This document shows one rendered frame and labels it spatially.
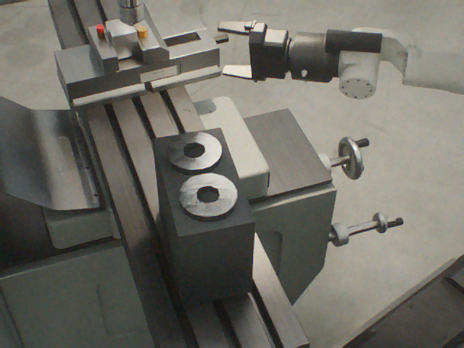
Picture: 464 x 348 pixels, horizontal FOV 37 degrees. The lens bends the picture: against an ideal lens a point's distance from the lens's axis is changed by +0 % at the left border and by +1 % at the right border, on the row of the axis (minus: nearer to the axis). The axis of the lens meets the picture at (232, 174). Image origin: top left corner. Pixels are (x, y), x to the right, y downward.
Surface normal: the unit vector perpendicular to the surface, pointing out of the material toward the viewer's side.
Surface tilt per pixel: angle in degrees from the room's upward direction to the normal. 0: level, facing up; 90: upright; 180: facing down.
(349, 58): 15
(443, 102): 0
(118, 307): 90
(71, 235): 90
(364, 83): 104
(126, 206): 0
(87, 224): 90
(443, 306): 0
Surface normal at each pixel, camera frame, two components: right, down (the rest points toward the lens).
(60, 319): 0.34, 0.68
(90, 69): 0.01, -0.70
